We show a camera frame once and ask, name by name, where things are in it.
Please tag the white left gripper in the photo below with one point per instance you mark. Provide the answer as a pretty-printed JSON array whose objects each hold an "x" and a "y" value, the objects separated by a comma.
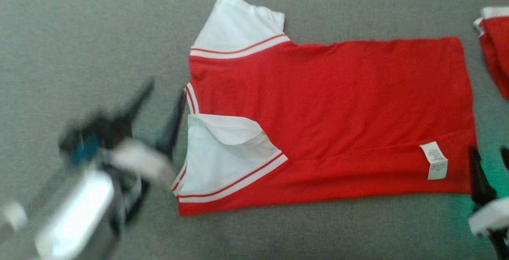
[{"x": 139, "y": 160}]

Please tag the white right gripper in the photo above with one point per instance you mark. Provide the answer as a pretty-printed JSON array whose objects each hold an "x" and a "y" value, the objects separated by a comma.
[{"x": 491, "y": 218}]

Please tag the red and white jersey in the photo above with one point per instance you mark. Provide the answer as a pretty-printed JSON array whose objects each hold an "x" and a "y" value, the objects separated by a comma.
[
  {"x": 338, "y": 105},
  {"x": 497, "y": 49}
]

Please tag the large grey sofa seat cushion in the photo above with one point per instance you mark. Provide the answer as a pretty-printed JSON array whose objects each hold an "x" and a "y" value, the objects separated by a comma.
[{"x": 99, "y": 33}]

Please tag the dark left wrist camera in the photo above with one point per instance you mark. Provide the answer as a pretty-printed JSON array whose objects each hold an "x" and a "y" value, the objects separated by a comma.
[{"x": 91, "y": 138}]

